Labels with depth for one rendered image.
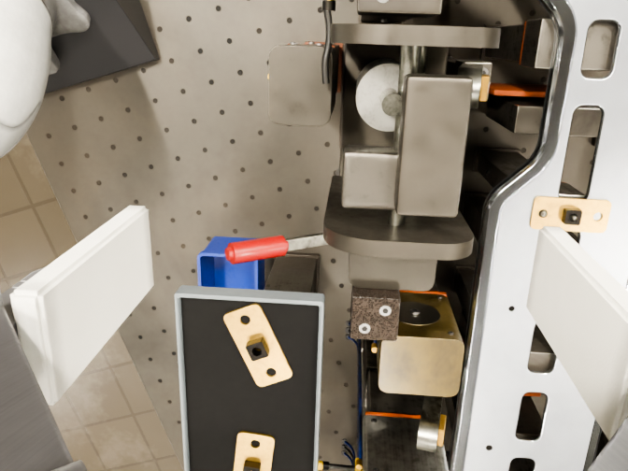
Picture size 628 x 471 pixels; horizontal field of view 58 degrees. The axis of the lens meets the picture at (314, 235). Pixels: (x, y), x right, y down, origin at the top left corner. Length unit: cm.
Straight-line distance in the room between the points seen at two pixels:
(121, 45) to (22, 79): 25
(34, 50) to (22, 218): 127
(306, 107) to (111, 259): 40
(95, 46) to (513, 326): 72
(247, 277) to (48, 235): 106
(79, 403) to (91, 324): 208
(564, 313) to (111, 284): 13
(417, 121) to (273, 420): 33
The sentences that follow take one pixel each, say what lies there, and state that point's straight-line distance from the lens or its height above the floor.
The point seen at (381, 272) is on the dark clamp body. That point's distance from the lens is 60.
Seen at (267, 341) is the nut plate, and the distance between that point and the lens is 54.
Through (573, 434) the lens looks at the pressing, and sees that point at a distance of 84.
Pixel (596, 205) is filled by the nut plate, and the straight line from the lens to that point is 70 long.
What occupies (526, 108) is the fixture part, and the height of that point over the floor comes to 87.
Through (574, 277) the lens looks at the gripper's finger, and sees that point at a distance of 17.
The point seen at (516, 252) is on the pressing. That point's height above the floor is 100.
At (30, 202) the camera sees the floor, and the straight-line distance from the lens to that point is 198.
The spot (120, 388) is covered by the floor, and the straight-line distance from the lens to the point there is 215.
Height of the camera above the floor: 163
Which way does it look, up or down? 70 degrees down
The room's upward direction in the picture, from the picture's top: 167 degrees counter-clockwise
